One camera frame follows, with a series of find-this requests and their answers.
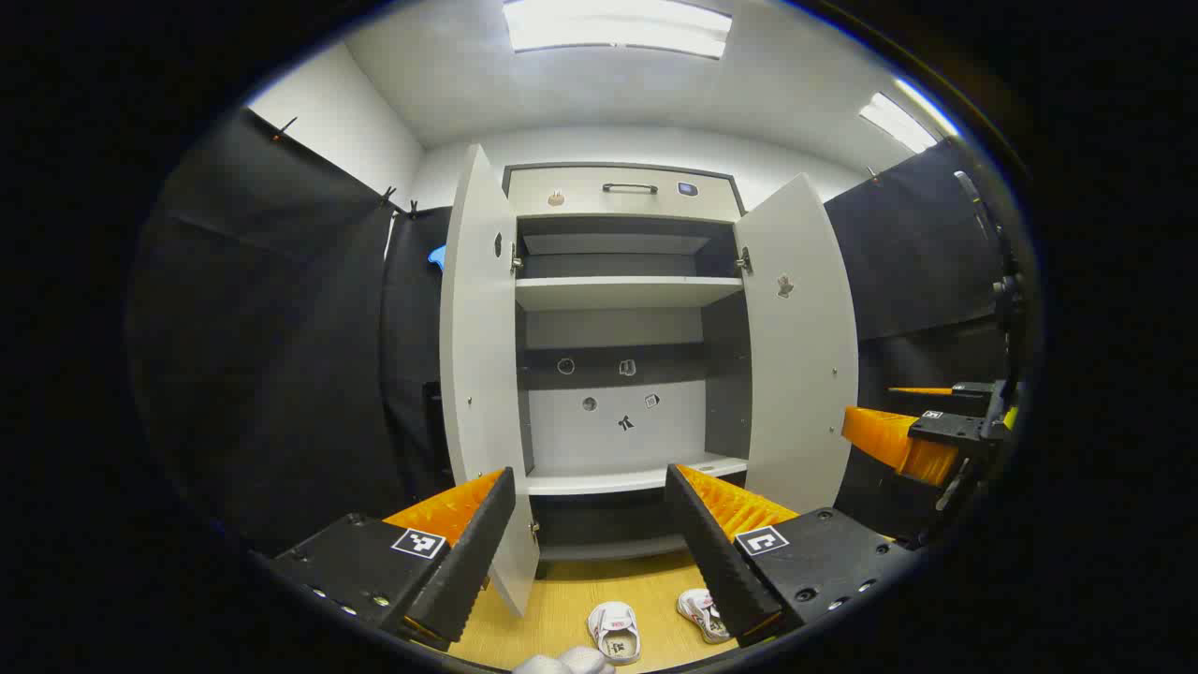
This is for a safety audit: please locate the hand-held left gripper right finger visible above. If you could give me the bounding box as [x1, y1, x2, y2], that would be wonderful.
[663, 462, 923, 649]

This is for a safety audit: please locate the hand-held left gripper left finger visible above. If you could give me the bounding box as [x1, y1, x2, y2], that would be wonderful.
[267, 466, 518, 647]

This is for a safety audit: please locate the white sneaker shoe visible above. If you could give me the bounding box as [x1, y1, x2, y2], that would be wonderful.
[677, 588, 731, 645]
[588, 601, 643, 666]

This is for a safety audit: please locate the grey shoe cabinet door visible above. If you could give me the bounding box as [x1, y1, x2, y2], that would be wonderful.
[440, 142, 541, 619]
[733, 172, 860, 516]

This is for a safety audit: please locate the grey shoe cabinet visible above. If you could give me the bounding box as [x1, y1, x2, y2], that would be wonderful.
[503, 161, 752, 563]

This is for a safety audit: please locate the ceiling light panel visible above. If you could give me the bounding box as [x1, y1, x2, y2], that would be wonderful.
[859, 77, 960, 154]
[503, 0, 733, 60]

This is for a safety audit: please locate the black backdrop cloth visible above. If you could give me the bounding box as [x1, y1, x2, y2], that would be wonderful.
[131, 108, 1016, 558]

